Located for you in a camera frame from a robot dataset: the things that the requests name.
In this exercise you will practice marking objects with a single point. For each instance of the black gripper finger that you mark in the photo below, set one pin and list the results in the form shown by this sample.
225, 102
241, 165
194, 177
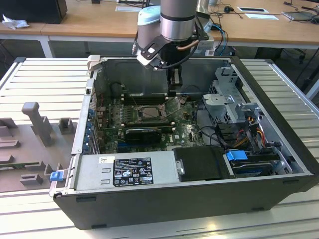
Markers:
171, 79
180, 76

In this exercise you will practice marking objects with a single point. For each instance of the CPU socket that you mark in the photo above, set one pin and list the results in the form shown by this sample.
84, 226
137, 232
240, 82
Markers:
164, 115

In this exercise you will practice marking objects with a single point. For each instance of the blue expansion slot retainer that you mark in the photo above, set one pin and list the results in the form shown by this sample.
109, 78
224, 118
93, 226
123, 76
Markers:
88, 129

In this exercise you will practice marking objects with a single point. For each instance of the round coin battery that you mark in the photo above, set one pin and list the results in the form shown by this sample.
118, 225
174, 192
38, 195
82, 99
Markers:
183, 100

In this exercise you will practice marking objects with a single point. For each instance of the green motherboard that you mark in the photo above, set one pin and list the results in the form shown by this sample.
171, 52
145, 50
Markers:
184, 129

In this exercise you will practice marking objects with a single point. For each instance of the silver drive cage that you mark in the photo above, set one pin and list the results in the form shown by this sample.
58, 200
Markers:
224, 104

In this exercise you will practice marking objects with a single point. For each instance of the black plastic shroud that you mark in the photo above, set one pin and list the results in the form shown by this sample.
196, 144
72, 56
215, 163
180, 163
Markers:
199, 164

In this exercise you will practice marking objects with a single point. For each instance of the wooden desk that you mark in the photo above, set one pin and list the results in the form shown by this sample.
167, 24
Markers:
87, 22

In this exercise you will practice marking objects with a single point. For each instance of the pale blue paper sheet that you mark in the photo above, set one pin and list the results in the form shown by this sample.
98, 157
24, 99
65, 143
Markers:
261, 16

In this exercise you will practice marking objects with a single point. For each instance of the blue disk carrier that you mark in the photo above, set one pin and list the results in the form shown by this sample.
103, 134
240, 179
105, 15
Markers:
236, 155

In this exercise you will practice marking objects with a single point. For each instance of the silver power supply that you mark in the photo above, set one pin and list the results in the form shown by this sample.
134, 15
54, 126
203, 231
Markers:
87, 174

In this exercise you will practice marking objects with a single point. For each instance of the grey laptop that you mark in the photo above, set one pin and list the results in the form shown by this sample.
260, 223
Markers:
299, 15

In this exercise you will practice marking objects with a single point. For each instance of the black PC case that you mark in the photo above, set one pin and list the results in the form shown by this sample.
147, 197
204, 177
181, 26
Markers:
149, 211

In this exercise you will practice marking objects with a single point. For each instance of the black box on desk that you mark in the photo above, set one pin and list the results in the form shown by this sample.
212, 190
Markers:
32, 10

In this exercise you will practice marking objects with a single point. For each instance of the blue case clip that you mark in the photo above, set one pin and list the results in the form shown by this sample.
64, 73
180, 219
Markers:
56, 176

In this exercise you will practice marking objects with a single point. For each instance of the crumpled white paper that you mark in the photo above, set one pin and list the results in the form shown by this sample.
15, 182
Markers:
15, 23

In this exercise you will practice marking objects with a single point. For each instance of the grey parts rack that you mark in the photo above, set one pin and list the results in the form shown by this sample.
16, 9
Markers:
25, 154

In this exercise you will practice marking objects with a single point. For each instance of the green RAM stick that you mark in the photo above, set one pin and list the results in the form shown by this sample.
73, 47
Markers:
20, 165

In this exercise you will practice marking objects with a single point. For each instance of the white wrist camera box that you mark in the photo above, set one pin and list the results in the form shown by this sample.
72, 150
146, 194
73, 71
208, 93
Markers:
149, 53

